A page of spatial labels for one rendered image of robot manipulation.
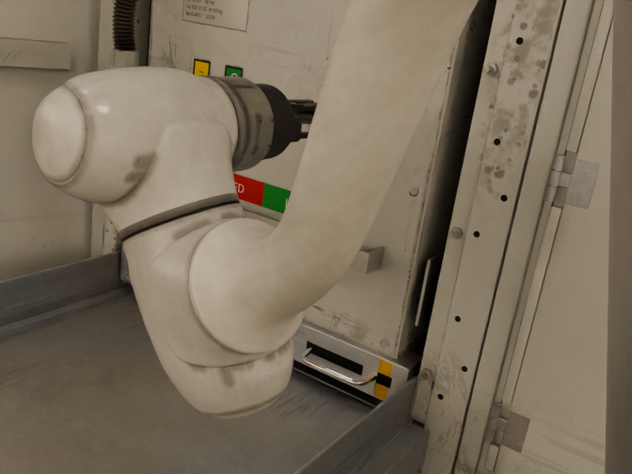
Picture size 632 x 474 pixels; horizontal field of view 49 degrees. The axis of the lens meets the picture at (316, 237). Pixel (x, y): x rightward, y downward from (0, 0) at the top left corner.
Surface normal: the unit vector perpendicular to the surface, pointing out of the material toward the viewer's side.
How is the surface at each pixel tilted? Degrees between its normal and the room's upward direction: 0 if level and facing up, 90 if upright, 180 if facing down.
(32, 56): 90
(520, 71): 90
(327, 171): 105
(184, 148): 68
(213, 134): 63
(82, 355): 0
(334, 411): 0
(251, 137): 90
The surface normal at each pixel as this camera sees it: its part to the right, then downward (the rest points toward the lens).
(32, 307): 0.82, 0.29
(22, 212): 0.61, 0.33
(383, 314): -0.55, 0.19
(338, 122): -0.61, 0.37
